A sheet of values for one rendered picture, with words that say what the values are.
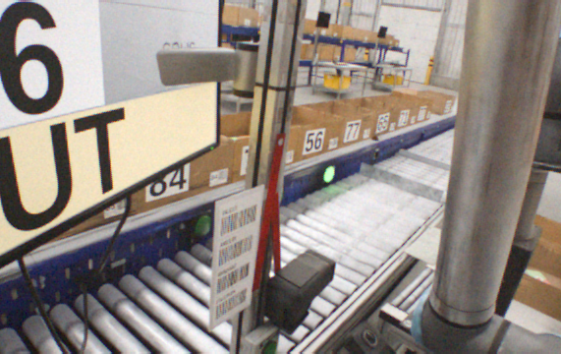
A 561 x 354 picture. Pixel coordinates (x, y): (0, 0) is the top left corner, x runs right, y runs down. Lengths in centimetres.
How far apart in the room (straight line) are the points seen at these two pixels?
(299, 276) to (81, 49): 43
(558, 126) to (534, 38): 54
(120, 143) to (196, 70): 15
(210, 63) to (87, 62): 19
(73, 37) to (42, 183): 12
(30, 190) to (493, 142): 42
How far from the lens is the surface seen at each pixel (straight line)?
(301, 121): 213
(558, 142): 93
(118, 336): 100
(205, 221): 127
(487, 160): 43
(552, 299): 141
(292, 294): 60
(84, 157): 39
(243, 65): 52
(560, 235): 197
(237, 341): 70
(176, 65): 48
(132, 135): 43
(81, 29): 38
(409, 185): 206
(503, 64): 40
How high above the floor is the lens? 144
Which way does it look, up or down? 21 degrees down
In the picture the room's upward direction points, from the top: 8 degrees clockwise
